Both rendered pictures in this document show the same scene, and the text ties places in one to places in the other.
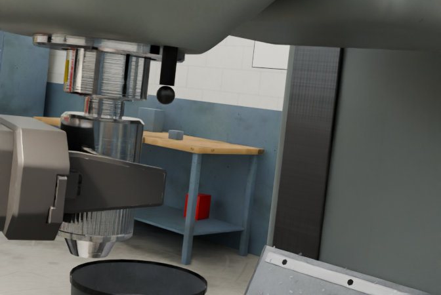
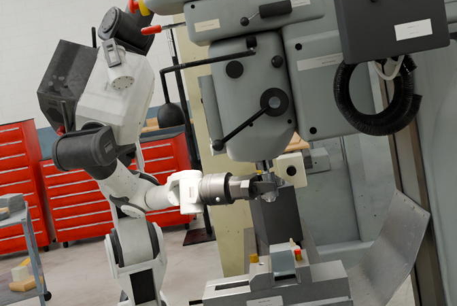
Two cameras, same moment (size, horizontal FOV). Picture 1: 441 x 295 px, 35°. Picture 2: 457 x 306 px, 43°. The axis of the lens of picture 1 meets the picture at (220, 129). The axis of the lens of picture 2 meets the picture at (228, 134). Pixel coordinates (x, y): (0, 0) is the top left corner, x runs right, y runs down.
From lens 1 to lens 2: 126 cm
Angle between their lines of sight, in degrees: 50
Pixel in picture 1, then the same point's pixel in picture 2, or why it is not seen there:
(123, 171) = (264, 184)
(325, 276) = (401, 198)
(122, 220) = (271, 194)
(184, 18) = (260, 156)
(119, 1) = (244, 158)
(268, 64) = not seen: outside the picture
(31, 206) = (244, 194)
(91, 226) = (264, 196)
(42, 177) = (244, 189)
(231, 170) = not seen: outside the picture
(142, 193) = (270, 188)
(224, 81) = not seen: outside the picture
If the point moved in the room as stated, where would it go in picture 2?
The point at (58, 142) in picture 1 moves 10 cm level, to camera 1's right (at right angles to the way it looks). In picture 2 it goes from (247, 182) to (274, 183)
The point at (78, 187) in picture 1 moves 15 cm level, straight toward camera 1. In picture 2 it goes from (256, 189) to (221, 205)
